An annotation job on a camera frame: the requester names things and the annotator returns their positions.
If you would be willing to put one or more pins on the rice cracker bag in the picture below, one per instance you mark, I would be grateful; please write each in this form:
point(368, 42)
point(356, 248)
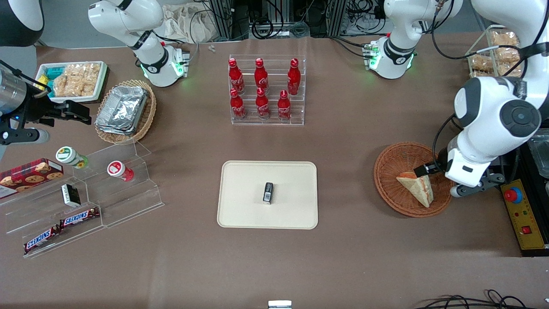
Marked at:
point(508, 71)
point(505, 39)
point(76, 80)
point(61, 86)
point(482, 63)
point(508, 55)
point(92, 78)

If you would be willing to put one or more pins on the green lid yogurt cup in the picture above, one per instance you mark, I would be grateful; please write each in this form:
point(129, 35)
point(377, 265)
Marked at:
point(68, 155)

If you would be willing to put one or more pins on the black and white small box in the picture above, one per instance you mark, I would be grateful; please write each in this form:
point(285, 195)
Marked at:
point(70, 195)

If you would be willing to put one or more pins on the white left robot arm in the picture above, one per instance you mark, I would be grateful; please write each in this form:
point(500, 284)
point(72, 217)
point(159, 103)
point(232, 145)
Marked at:
point(493, 116)

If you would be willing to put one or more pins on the brown wicker basket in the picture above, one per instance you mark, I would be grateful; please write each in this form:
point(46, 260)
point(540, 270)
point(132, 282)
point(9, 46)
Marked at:
point(394, 171)

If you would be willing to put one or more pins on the white power strip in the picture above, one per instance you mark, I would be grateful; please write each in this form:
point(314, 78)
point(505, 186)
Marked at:
point(364, 23)

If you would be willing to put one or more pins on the aluminium foil tray stack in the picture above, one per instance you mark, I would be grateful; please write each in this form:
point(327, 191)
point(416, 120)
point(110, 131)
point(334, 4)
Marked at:
point(122, 109)

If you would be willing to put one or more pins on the red cola bottle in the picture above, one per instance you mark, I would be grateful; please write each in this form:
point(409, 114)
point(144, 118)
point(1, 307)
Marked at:
point(294, 77)
point(237, 106)
point(235, 77)
point(284, 107)
point(262, 105)
point(260, 76)

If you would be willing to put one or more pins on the beige plastic tray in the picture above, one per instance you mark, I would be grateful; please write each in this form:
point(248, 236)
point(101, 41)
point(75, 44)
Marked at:
point(244, 201)

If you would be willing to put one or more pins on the small black glossy box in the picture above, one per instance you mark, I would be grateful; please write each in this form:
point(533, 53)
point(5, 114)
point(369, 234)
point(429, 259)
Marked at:
point(268, 193)

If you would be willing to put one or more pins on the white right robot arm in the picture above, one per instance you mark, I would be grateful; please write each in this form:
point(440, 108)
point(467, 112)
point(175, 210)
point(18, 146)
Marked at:
point(150, 64)

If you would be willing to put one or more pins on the aluminium profile frame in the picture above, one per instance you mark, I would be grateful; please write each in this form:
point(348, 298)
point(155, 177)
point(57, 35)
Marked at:
point(335, 17)
point(227, 19)

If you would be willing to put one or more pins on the red tartan cookie box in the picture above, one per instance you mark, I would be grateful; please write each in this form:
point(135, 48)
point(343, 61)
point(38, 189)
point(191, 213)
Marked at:
point(30, 174)

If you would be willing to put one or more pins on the white cloth bag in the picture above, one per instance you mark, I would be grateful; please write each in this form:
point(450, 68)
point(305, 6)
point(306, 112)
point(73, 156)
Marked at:
point(184, 23)

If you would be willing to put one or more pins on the snickers chocolate bar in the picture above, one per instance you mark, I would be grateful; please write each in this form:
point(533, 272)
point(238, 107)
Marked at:
point(79, 217)
point(40, 239)

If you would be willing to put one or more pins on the black machine housing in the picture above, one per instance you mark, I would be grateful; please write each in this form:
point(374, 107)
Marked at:
point(541, 214)

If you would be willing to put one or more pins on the clear acrylic bottle rack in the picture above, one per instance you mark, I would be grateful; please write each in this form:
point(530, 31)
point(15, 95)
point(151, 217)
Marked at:
point(274, 120)

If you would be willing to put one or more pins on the steel food container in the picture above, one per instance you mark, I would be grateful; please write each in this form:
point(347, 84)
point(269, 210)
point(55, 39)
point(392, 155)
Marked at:
point(540, 154)

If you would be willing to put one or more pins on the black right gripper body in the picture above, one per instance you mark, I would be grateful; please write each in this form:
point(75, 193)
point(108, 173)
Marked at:
point(35, 111)

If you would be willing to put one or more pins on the red lid yogurt cup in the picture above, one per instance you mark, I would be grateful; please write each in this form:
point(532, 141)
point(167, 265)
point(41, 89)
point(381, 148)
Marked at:
point(116, 169)

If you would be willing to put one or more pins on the light wicker basket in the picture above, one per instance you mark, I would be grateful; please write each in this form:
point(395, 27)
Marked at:
point(148, 116)

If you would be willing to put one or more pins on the yellow emergency stop box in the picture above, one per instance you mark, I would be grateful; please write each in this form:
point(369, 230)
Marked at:
point(521, 214)

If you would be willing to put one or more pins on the clear acrylic stepped stand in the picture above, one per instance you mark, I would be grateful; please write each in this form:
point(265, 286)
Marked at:
point(128, 201)
point(17, 214)

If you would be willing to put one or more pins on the white rectangular tray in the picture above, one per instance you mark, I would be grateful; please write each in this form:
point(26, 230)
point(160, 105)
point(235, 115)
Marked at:
point(73, 99)

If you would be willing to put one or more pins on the yellow snack packet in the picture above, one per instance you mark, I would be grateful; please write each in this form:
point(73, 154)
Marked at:
point(43, 81)

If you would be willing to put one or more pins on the small white device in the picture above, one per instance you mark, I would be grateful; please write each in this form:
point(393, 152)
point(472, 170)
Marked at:
point(279, 304)

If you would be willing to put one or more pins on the teal snack packet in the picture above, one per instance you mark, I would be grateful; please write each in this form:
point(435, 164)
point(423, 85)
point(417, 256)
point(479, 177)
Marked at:
point(53, 73)

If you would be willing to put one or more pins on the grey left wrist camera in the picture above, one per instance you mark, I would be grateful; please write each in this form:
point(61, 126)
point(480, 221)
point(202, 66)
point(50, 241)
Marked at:
point(476, 186)

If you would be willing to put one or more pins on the triangular sandwich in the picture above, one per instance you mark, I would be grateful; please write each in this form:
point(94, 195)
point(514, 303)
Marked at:
point(422, 191)

